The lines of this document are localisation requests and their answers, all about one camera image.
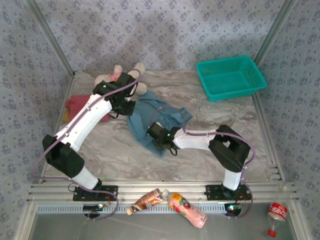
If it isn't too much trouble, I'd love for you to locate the blue tank top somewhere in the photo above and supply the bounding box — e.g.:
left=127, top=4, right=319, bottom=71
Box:
left=126, top=90, right=194, bottom=158

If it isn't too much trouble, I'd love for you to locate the red tank top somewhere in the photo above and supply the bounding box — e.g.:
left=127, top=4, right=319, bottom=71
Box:
left=65, top=94, right=111, bottom=123

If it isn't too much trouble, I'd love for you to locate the brown tank top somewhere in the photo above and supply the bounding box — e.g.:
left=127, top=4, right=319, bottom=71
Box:
left=61, top=107, right=73, bottom=123

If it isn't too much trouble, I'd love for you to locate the white teddy bear pink hoodie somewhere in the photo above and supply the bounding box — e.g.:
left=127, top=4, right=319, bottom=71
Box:
left=94, top=62, right=148, bottom=96

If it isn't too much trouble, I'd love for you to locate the brown drink bottle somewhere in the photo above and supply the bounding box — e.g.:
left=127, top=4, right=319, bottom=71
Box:
left=125, top=187, right=165, bottom=216

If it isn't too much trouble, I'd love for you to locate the pink drink bottle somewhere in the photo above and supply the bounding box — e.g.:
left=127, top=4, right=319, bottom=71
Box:
left=162, top=189, right=208, bottom=229

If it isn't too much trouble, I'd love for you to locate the teal plastic basket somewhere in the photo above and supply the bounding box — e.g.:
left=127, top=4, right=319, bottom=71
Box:
left=196, top=54, right=268, bottom=102

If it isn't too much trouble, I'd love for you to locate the small circuit board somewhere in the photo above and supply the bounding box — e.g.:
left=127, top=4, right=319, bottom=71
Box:
left=82, top=203, right=105, bottom=212
left=224, top=202, right=243, bottom=216

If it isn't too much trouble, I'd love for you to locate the empty cola bottle red cap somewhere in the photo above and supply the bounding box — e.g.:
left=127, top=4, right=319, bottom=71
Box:
left=266, top=201, right=289, bottom=238

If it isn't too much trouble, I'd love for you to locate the aluminium mounting rail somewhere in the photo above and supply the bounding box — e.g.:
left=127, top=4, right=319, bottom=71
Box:
left=26, top=174, right=300, bottom=204

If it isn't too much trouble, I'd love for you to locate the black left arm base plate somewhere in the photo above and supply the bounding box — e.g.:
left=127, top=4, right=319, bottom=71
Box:
left=72, top=184, right=119, bottom=202

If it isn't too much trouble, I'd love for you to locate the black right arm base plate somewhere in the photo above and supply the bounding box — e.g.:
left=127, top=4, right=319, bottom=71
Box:
left=204, top=184, right=252, bottom=201

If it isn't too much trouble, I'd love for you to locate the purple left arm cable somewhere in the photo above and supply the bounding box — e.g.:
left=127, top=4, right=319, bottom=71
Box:
left=31, top=68, right=143, bottom=222

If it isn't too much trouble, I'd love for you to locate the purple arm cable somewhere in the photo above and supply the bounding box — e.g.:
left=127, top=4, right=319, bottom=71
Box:
left=151, top=106, right=258, bottom=220
left=31, top=68, right=143, bottom=222

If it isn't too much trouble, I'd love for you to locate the grey slotted cable duct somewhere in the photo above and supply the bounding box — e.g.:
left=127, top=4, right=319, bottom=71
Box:
left=36, top=202, right=227, bottom=215

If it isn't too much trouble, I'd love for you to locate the aluminium frame post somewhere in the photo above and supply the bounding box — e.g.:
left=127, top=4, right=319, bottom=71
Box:
left=251, top=0, right=300, bottom=67
left=23, top=0, right=77, bottom=78

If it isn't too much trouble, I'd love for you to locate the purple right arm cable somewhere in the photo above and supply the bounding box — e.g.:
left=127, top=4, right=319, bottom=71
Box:
left=151, top=106, right=258, bottom=220

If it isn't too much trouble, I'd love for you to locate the aluminium frame leg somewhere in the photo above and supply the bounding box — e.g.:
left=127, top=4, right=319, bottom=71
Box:
left=287, top=202, right=312, bottom=240
left=12, top=202, right=38, bottom=240

